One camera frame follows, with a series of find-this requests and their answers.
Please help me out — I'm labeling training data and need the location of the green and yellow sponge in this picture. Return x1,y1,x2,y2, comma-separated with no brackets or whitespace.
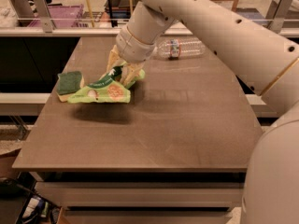
56,71,84,102

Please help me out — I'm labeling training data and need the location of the black pole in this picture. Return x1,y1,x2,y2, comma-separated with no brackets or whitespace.
107,0,118,28

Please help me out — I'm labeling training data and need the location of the clear plastic water bottle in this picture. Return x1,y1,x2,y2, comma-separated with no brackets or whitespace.
153,37,206,60

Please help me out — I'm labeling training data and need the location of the purple plastic crate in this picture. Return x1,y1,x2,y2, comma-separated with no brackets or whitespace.
27,4,85,29

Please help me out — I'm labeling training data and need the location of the lower grey drawer front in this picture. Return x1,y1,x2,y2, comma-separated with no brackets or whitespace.
64,209,240,224

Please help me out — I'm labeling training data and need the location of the metal rail post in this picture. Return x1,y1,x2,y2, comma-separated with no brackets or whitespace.
266,0,292,34
33,0,54,33

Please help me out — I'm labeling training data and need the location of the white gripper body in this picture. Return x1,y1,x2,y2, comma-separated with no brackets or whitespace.
116,25,155,63

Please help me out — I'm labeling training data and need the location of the grey drawer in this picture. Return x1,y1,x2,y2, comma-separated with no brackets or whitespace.
36,182,243,208
64,209,240,224

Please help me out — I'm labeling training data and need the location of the left metal rail post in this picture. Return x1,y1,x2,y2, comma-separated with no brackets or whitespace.
33,0,54,33

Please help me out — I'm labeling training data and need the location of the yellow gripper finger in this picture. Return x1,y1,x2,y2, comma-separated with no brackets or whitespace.
120,63,145,87
107,46,126,72

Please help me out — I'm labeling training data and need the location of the green rice chip bag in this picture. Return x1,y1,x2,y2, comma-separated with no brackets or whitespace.
67,65,145,104

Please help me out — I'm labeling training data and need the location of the yellow pole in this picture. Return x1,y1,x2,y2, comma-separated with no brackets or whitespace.
86,0,94,28

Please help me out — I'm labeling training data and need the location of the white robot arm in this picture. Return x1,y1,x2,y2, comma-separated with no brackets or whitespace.
116,0,299,224

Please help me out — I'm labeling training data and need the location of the right metal rail post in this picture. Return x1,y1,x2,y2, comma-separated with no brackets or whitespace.
266,0,292,34

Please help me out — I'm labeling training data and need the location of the upper grey drawer front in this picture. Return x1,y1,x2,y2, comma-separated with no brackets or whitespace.
36,182,243,208

